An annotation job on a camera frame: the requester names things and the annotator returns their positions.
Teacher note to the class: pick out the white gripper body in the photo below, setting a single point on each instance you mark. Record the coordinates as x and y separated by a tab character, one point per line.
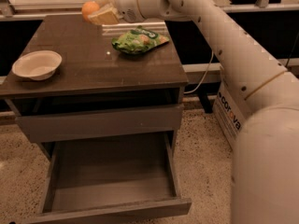
128	2

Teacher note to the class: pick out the orange fruit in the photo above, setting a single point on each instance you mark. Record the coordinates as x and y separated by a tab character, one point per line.
88	8

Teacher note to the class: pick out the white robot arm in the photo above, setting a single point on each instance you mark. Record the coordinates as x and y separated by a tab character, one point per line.
265	176

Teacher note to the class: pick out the grey drawer cabinet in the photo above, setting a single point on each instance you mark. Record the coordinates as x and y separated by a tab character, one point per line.
92	75

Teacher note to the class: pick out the grey upper drawer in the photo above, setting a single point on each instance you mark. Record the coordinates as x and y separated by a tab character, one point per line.
94	124

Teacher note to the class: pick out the open grey lower drawer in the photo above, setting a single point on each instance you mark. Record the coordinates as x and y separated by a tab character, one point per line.
111	180

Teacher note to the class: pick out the green snack bag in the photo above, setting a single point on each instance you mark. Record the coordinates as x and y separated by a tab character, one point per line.
138	41

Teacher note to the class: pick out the white paper bowl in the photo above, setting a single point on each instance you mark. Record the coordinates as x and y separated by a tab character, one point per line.
37	65

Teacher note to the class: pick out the corovan cardboard box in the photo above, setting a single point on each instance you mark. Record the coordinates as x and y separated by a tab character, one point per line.
231	111

